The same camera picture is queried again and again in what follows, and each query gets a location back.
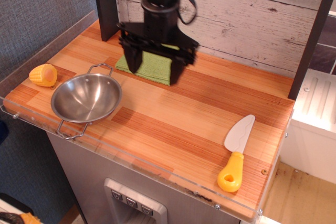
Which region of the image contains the green towel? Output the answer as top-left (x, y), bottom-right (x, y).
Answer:
top-left (115, 51), bottom-right (172, 86)

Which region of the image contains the clear acrylic table edge guard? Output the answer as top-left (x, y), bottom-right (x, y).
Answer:
top-left (0, 96), bottom-right (294, 219)

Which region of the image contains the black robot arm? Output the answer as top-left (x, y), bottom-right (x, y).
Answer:
top-left (118, 0), bottom-right (198, 84)

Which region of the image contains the grey toy fridge cabinet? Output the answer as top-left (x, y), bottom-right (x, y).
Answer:
top-left (47, 133), bottom-right (240, 223)

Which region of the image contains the yellow toy corn cob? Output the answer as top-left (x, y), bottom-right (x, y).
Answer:
top-left (29, 63), bottom-right (58, 87)

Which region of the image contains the dark shelf post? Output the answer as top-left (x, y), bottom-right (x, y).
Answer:
top-left (288, 0), bottom-right (333, 100)
top-left (96, 0), bottom-right (119, 41)

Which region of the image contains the stainless steel bowl with handles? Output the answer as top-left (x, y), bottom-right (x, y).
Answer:
top-left (51, 63), bottom-right (122, 140)

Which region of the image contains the toy knife yellow handle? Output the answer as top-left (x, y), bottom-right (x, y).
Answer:
top-left (217, 114), bottom-right (255, 193)

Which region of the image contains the dark left shelf post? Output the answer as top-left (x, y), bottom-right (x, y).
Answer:
top-left (96, 0), bottom-right (119, 41)

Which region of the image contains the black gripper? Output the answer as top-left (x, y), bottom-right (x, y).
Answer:
top-left (118, 0), bottom-right (198, 85)

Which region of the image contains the white toy sink unit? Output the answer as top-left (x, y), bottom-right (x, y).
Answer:
top-left (280, 69), bottom-right (335, 183)

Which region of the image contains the dark right shelf post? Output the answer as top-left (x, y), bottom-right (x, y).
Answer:
top-left (288, 0), bottom-right (333, 100)

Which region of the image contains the yellow object bottom left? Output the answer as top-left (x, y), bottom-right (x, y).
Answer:
top-left (0, 212), bottom-right (40, 224)

